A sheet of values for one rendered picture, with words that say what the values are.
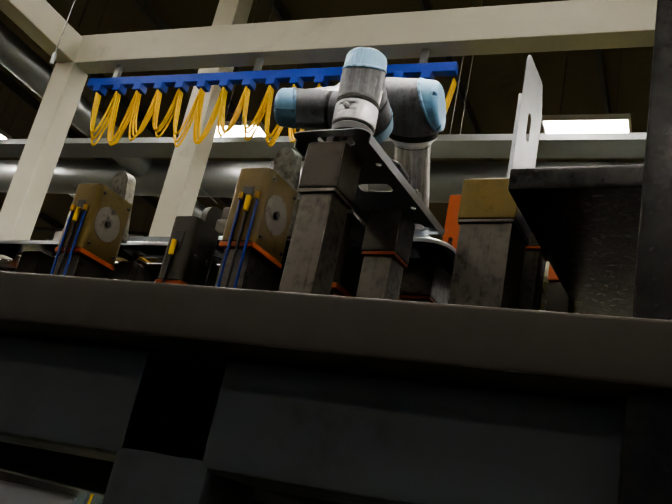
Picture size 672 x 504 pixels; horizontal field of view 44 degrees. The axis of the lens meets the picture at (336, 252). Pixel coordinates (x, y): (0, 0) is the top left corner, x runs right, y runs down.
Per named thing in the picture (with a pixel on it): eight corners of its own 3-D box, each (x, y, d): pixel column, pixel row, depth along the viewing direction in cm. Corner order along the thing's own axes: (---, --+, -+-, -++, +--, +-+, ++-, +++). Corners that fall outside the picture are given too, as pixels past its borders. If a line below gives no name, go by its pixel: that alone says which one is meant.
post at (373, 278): (325, 420, 103) (368, 208, 113) (342, 429, 107) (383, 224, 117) (362, 424, 101) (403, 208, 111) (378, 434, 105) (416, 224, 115)
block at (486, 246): (420, 440, 102) (463, 178, 115) (441, 453, 109) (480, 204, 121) (483, 448, 99) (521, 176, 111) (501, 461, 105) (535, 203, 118)
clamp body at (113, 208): (-9, 378, 128) (62, 175, 140) (46, 398, 137) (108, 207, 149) (21, 382, 124) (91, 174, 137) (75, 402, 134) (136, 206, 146)
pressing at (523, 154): (496, 248, 120) (525, 50, 131) (516, 278, 129) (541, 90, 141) (500, 248, 119) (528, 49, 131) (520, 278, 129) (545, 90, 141)
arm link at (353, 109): (385, 119, 145) (366, 93, 139) (380, 142, 144) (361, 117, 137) (346, 122, 149) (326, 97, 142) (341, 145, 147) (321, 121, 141)
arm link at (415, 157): (384, 275, 220) (386, 69, 196) (441, 281, 217) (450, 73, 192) (373, 297, 210) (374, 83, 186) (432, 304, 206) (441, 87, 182)
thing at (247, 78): (64, 143, 536) (92, 63, 557) (71, 148, 542) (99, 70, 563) (443, 140, 435) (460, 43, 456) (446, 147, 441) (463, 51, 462)
